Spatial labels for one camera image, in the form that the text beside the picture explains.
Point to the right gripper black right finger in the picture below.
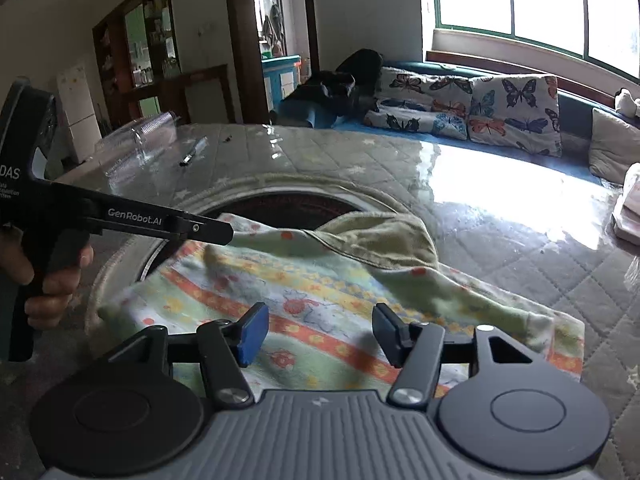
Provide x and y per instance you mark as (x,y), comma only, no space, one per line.
(395,337)

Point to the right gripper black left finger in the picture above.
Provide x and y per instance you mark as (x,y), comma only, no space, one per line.
(246,335)

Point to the colourful patterned children's garment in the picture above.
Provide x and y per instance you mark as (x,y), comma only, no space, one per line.
(320,287)

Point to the person's left hand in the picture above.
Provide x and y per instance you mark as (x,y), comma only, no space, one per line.
(58,288)

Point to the clear plastic bag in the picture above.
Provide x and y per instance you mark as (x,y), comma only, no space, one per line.
(128,148)

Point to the round black table inset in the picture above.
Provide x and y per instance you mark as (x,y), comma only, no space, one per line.
(296,210)

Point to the black marker pen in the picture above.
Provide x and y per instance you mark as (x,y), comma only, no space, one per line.
(196,150)

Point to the dark wooden cabinet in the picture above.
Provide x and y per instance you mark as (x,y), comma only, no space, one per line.
(140,71)

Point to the lower butterfly print pillow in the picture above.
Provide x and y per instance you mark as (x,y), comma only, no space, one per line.
(414,103)

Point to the black clothing pile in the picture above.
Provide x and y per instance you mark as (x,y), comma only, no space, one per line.
(326,96)

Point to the far pink packaged bundle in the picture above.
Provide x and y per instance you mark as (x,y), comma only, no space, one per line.
(625,216)

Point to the upright butterfly print pillow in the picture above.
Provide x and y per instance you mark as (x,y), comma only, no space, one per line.
(517,111)

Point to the light blue cabinet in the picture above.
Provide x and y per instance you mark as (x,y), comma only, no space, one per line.
(281,77)

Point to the grey square cushion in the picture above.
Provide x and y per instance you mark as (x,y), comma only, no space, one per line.
(614,147)

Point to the blue corner sofa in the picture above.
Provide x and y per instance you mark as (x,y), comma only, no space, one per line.
(575,124)

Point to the white plush toy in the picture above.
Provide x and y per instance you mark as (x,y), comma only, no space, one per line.
(625,104)

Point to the green framed window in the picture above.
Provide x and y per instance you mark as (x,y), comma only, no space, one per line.
(605,32)

